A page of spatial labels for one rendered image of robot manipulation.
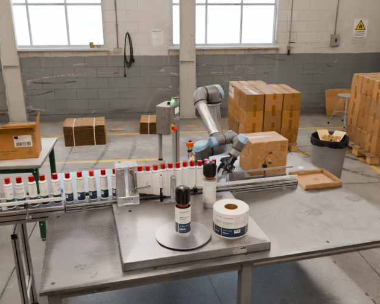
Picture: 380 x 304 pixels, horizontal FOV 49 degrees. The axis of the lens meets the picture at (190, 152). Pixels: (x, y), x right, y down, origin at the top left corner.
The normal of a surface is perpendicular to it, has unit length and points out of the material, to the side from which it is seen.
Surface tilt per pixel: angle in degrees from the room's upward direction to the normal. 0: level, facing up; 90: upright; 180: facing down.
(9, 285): 0
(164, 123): 90
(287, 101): 90
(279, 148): 90
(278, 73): 90
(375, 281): 0
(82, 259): 0
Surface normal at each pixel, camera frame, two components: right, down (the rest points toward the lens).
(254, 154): 0.26, 0.32
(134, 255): 0.00, -0.94
